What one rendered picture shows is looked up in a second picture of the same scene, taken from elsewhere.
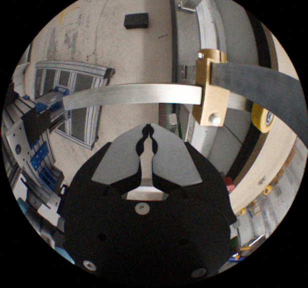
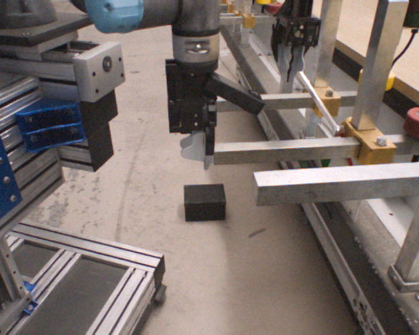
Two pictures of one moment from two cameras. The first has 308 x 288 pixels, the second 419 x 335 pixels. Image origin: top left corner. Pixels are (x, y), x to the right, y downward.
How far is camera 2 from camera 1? 0.93 m
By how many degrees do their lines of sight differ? 88
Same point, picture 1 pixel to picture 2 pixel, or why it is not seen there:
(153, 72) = (257, 302)
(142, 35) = (218, 233)
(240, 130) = not seen: hidden behind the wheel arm
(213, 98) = (320, 90)
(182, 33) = (289, 120)
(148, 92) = (280, 96)
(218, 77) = (313, 77)
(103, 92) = not seen: hidden behind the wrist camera
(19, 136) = (116, 72)
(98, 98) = not seen: hidden behind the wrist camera
